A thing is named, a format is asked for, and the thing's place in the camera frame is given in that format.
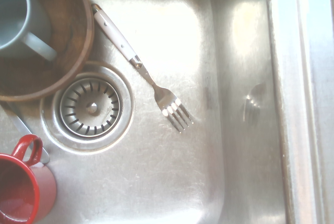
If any stainless steel kitchen sink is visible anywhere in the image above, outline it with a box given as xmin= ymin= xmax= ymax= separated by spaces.
xmin=0 ymin=0 xmax=334 ymax=224

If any metal sink drain strainer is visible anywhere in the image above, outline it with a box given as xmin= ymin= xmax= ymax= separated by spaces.
xmin=40 ymin=61 xmax=135 ymax=155

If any brown wooden bowl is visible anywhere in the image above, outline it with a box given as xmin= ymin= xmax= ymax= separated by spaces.
xmin=0 ymin=0 xmax=95 ymax=103

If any silver metal utensil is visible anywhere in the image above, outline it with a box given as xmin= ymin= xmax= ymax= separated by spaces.
xmin=0 ymin=101 xmax=51 ymax=164

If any red enamel mug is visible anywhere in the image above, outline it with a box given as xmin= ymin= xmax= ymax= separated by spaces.
xmin=0 ymin=134 xmax=58 ymax=224

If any grey-blue ceramic mug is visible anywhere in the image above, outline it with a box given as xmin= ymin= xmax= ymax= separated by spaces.
xmin=0 ymin=0 xmax=58 ymax=62

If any fork with white handle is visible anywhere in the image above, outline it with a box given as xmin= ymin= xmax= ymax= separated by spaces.
xmin=91 ymin=3 xmax=195 ymax=134

